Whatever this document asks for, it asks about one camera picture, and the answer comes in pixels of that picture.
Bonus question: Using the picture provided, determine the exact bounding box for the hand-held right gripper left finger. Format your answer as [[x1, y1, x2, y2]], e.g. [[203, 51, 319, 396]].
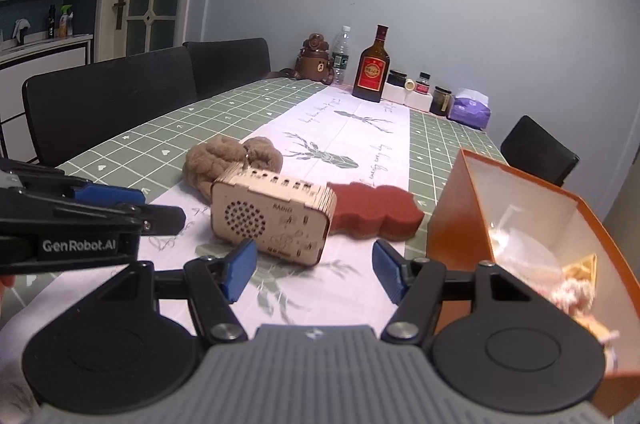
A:
[[100, 239, 259, 345]]

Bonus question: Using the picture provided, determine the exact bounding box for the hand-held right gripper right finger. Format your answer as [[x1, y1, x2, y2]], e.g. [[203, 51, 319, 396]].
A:
[[372, 239, 547, 345]]

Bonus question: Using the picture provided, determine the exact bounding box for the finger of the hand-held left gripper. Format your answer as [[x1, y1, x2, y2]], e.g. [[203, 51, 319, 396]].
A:
[[117, 203, 187, 237], [72, 183, 147, 206]]

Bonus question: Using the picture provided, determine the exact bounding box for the orange cardboard box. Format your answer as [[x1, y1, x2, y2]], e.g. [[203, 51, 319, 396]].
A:
[[425, 148, 640, 419]]

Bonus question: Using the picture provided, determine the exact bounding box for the clear plastic bag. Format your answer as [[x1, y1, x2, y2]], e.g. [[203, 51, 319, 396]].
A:
[[487, 204, 566, 295]]

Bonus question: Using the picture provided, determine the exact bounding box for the dark red sponge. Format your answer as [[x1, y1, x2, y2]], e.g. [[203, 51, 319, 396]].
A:
[[327, 182, 426, 241]]

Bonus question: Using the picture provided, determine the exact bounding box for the wooden radio box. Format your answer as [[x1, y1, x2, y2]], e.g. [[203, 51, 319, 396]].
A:
[[210, 163, 338, 266]]

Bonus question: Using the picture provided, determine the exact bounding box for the brown plush toy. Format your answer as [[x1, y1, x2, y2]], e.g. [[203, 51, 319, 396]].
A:
[[184, 136, 285, 204]]

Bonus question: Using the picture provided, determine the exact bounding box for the black chair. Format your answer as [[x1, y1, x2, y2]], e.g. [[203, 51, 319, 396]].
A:
[[500, 115, 581, 188], [182, 38, 273, 101], [22, 46, 199, 167]]

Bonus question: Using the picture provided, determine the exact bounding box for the white counter cabinet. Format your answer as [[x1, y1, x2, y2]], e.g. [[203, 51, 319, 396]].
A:
[[0, 33, 94, 155]]

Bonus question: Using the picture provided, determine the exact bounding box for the white deer print table runner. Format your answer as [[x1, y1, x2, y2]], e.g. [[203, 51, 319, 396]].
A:
[[135, 84, 436, 340]]

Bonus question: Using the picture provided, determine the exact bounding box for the white rectangular box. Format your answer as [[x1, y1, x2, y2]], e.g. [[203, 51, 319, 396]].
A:
[[382, 81, 433, 113]]

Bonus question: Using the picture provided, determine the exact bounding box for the dark glass jar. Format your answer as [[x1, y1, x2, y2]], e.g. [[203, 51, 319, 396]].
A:
[[430, 86, 453, 117]]

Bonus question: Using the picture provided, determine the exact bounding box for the purple tissue pack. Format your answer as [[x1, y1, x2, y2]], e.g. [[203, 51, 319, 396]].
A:
[[448, 88, 492, 129]]

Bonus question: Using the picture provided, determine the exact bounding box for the pink crochet item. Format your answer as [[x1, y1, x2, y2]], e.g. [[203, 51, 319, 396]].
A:
[[550, 278, 596, 320]]

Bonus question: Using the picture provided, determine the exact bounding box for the yellow packet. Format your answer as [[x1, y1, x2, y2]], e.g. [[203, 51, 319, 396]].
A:
[[562, 253, 598, 290]]

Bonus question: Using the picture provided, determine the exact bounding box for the dark liquor bottle red label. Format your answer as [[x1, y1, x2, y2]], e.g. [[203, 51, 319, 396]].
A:
[[352, 24, 390, 103]]

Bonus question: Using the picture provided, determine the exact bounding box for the brown bear bottle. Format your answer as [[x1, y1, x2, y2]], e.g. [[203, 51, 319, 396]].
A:
[[295, 33, 335, 85]]

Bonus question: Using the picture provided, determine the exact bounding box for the clear plastic water bottle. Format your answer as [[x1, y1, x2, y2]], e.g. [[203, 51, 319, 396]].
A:
[[331, 25, 352, 86]]

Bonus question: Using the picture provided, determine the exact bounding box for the brown bottle strap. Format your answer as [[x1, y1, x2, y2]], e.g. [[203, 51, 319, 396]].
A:
[[264, 66, 301, 81]]

